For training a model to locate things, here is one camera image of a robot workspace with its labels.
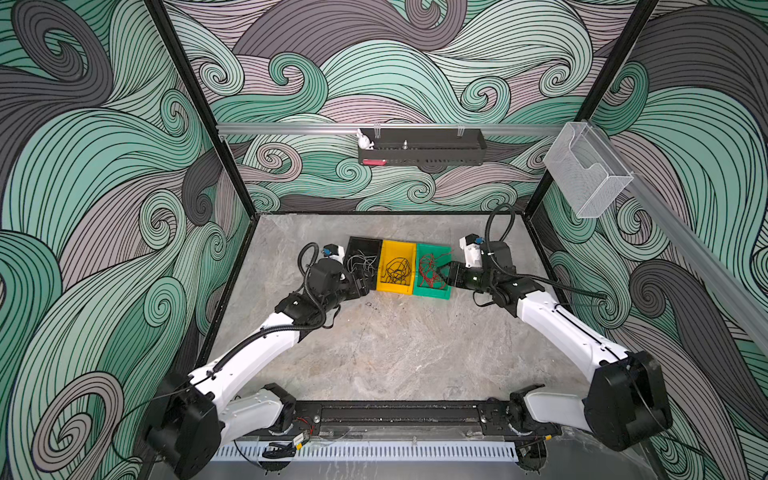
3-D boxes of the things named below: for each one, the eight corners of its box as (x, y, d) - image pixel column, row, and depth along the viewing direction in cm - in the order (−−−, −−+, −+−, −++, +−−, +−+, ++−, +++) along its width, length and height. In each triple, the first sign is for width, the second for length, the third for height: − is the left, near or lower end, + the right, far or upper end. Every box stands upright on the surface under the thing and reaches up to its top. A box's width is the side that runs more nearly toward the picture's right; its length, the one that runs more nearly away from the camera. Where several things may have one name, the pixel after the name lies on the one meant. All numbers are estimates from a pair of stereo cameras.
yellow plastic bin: (375, 293, 99) (375, 282, 93) (381, 252, 111) (381, 239, 105) (412, 297, 98) (414, 286, 92) (414, 255, 110) (416, 242, 104)
